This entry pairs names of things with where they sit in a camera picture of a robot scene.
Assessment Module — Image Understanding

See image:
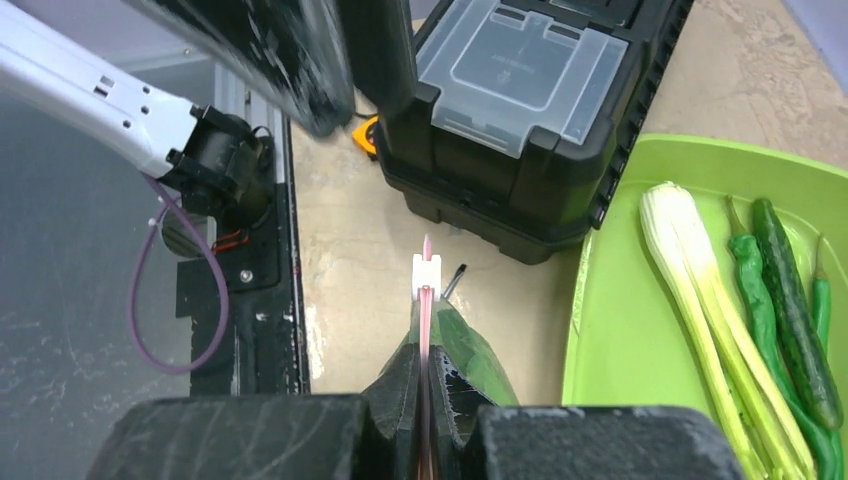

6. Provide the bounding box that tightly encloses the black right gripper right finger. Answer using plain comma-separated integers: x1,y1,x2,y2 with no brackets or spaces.
428,346,745,479

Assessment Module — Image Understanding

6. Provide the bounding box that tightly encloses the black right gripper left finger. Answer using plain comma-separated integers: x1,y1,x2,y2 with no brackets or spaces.
87,344,419,479

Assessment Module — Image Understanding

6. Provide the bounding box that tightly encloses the clear zip top bag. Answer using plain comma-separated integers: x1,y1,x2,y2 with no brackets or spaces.
383,236,518,479

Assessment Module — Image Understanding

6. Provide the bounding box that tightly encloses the green bok choy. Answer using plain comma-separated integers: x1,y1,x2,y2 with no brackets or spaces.
379,298,519,412

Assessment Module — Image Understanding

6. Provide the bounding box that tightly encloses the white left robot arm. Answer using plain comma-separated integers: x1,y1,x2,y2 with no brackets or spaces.
1,1,355,228

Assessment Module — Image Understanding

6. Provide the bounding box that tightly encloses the black yellow screwdriver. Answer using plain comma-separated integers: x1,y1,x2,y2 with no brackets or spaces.
442,264,467,299

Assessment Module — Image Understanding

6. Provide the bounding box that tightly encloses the green plastic tray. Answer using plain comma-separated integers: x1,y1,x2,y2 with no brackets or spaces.
562,134,847,479

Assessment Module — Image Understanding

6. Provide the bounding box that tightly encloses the yellow tape measure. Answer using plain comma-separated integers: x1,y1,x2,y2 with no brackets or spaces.
352,112,378,161

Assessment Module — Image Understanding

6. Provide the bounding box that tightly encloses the white napa cabbage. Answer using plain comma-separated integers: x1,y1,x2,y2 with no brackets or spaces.
639,182,817,479

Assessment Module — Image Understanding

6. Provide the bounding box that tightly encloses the black toolbox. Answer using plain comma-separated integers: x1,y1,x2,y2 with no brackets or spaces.
374,1,692,265

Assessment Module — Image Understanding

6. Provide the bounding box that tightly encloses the dark green cucumber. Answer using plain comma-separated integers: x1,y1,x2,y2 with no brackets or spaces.
751,198,844,431

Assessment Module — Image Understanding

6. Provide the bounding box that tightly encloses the green chili pepper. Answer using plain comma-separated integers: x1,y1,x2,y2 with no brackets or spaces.
725,196,846,479

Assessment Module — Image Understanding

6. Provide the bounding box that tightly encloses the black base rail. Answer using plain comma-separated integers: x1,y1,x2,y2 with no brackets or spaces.
189,130,310,396

